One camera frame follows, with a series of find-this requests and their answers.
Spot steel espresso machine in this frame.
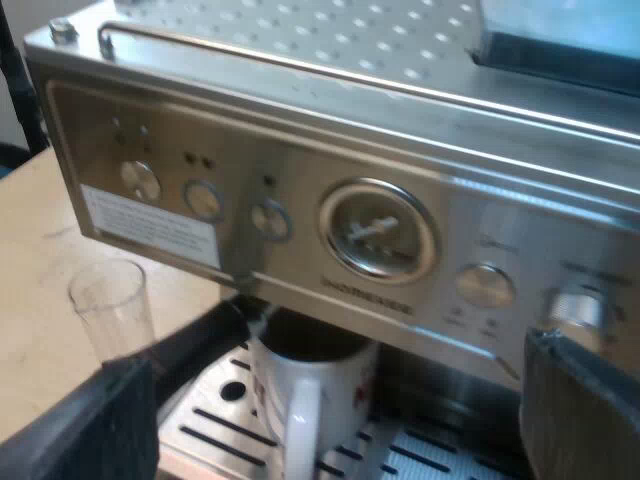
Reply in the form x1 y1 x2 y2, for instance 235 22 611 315
22 0 640 480

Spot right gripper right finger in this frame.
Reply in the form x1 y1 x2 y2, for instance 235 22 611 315
518 327 640 480

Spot black tripod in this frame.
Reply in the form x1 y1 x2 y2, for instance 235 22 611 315
0 0 50 154

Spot clear measuring glass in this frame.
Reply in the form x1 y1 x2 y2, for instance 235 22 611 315
68 258 157 366

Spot filter holder with red-ended handle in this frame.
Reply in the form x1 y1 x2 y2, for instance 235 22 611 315
144 292 271 396

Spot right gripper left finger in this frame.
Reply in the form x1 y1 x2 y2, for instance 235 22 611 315
0 357 162 480

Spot white mug red black print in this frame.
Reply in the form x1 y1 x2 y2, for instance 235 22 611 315
247 319 381 480

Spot clear bean box dark lid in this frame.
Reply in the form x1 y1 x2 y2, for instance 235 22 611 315
468 0 640 97

